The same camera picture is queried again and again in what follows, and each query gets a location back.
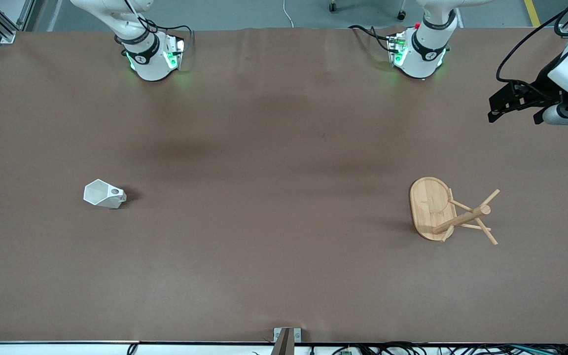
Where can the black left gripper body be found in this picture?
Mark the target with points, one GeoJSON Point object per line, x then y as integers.
{"type": "Point", "coordinates": [544, 85]}

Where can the white faceted cup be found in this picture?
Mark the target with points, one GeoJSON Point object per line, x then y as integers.
{"type": "Point", "coordinates": [99, 195]}

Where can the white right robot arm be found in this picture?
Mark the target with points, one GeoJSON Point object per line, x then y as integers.
{"type": "Point", "coordinates": [148, 61]}

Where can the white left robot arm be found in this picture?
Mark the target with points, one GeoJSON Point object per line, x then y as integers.
{"type": "Point", "coordinates": [424, 56]}

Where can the wooden cup rack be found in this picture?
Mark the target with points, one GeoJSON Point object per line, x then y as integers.
{"type": "Point", "coordinates": [429, 207]}

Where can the brown table cover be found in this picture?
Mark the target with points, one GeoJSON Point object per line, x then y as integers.
{"type": "Point", "coordinates": [264, 246]}

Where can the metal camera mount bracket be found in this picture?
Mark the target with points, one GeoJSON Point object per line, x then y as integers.
{"type": "Point", "coordinates": [284, 340]}

